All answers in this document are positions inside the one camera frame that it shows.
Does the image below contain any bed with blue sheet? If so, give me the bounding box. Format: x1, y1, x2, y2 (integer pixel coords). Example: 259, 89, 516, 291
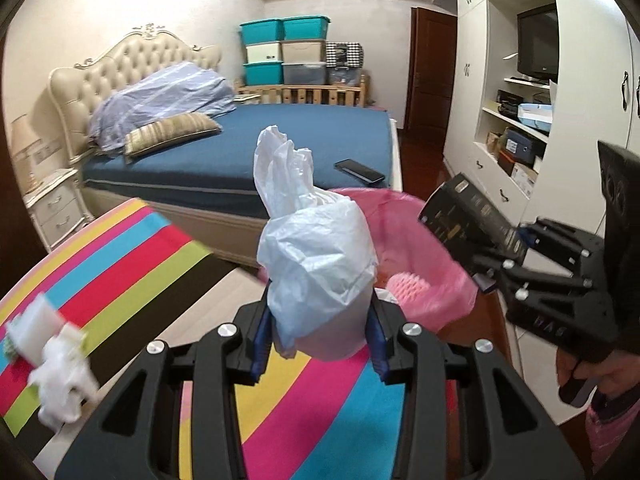
80, 105, 403, 261

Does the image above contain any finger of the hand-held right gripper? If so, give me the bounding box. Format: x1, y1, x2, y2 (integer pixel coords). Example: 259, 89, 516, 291
472, 255, 601, 311
520, 217, 607, 281

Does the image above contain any black phone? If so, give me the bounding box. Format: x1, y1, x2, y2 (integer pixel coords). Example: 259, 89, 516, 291
334, 159, 387, 184

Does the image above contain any white and blue box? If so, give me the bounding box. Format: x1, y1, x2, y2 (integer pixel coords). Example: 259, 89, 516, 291
517, 103, 555, 133

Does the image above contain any black media player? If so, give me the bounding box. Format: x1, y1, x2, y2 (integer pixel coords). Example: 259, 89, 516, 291
495, 90, 526, 116

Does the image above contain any white carton with green print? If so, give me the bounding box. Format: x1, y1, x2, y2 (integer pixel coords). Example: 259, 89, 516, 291
5, 294, 86, 363

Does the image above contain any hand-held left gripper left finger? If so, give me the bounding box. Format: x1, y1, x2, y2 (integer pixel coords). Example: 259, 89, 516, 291
54, 302, 273, 480

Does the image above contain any beige tufted headboard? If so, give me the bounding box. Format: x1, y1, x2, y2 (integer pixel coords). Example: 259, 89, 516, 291
47, 23, 223, 161

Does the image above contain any blue safe box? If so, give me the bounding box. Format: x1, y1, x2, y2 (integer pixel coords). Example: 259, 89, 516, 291
505, 130, 546, 166

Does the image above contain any bin with pink bag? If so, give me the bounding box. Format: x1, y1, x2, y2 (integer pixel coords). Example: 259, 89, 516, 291
257, 187, 481, 336

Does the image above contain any dark wooden door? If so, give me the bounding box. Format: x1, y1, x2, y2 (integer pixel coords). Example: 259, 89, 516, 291
409, 7, 458, 133

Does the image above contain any black printed box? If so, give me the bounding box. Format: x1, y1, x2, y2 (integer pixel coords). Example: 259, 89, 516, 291
417, 172, 531, 273

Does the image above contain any beige cardboard box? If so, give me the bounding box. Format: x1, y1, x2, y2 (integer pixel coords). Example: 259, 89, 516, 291
510, 162, 538, 198

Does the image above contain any cream storage box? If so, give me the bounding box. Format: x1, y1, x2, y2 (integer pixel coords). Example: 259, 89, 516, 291
245, 41, 283, 65

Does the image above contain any person's right hand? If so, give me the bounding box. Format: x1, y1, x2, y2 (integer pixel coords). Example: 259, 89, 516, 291
556, 342, 640, 403

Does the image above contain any teal storage box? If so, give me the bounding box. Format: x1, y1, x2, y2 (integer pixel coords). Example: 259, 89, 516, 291
239, 19, 285, 45
281, 16, 332, 41
243, 61, 285, 86

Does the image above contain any beige storage box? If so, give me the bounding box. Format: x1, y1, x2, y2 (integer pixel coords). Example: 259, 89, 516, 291
281, 39, 328, 64

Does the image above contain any black television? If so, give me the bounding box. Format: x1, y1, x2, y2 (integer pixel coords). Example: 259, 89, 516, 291
516, 4, 559, 83

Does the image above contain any grey clear storage box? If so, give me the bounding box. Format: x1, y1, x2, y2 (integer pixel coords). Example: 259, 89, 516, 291
281, 61, 328, 86

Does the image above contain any wooden crib rail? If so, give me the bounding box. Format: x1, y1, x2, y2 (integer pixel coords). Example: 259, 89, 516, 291
235, 75, 371, 108

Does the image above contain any rainbow striped table mat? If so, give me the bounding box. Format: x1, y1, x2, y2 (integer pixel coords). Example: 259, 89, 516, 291
0, 197, 416, 480

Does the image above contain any white nightstand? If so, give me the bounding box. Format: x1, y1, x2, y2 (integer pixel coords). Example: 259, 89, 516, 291
25, 167, 96, 253

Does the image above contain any houndstooth bag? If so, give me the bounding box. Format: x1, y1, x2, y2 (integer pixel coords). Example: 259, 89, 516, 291
326, 41, 363, 68

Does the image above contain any smooth white plastic bag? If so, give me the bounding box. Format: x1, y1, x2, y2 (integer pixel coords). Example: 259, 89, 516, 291
254, 125, 379, 361

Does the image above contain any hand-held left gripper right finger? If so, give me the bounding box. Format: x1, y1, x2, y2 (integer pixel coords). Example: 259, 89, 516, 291
365, 300, 586, 480

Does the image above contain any white built-in wardrobe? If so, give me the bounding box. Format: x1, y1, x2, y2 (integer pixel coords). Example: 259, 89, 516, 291
442, 0, 640, 426

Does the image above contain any crumpled white plastic bag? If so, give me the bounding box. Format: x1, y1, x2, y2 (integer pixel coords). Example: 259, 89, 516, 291
29, 332, 101, 426

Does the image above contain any blue striped duvet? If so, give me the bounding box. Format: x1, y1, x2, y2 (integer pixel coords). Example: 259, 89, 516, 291
89, 61, 251, 153

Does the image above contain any gold striped pillow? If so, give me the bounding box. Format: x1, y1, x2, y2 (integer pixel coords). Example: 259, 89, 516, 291
124, 112, 223, 157

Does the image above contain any person's right forearm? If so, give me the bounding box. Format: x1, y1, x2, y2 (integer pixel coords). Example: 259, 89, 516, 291
585, 395, 640, 480

